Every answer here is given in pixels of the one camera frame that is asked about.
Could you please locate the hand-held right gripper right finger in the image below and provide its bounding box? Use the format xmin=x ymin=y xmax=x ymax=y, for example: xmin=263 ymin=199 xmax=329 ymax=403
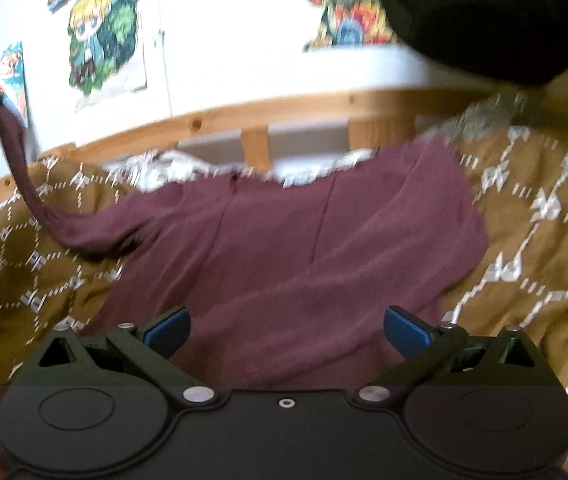
xmin=356 ymin=304 xmax=540 ymax=407

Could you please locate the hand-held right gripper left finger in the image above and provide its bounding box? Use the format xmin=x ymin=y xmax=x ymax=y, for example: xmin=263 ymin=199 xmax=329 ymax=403
xmin=38 ymin=306 xmax=217 ymax=407

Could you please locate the maroon shirt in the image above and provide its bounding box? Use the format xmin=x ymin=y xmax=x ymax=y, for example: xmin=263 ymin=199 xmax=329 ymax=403
xmin=0 ymin=85 xmax=491 ymax=392

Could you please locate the brown printed blanket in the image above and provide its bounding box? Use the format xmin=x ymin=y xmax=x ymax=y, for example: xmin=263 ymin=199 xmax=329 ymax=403
xmin=0 ymin=120 xmax=568 ymax=480

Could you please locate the white patterned bed sheet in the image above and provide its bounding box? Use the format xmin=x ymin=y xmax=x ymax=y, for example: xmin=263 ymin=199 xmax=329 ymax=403
xmin=104 ymin=146 xmax=382 ymax=192

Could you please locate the teal orange wall poster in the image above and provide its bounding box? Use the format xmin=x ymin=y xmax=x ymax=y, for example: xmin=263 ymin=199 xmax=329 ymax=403
xmin=0 ymin=41 xmax=32 ymax=128

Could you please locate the blond figure green wall poster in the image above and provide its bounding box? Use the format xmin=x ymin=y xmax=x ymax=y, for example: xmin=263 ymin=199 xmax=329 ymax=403
xmin=66 ymin=0 xmax=149 ymax=112

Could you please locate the white wall cable conduit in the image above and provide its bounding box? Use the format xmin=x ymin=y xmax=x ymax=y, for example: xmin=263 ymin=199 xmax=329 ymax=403
xmin=156 ymin=7 xmax=175 ymax=117

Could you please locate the wooden bed frame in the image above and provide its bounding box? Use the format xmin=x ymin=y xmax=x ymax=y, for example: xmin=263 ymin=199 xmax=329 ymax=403
xmin=0 ymin=85 xmax=470 ymax=233

